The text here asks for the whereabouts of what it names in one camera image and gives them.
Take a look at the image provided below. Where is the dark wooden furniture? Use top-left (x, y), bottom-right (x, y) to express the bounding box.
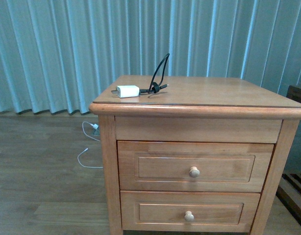
top-left (275, 85), bottom-right (301, 234)

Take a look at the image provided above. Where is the pale green curtain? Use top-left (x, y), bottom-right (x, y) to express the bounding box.
top-left (0, 0), bottom-right (301, 113)

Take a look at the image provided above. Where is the black charger cable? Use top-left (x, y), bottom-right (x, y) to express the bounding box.
top-left (139, 53), bottom-right (170, 98)

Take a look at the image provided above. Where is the white floor charger cable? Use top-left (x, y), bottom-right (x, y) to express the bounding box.
top-left (77, 121), bottom-right (103, 169)

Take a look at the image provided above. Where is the wooden drawer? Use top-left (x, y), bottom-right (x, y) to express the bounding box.
top-left (118, 141), bottom-right (274, 192)
top-left (121, 190), bottom-right (260, 233)

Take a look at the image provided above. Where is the wooden nightstand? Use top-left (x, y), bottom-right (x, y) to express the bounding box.
top-left (89, 75), bottom-right (301, 235)

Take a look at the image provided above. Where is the white floor charger plug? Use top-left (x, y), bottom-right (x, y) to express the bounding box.
top-left (91, 124), bottom-right (99, 130)

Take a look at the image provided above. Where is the white charger adapter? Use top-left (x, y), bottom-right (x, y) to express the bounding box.
top-left (111, 85), bottom-right (140, 98)

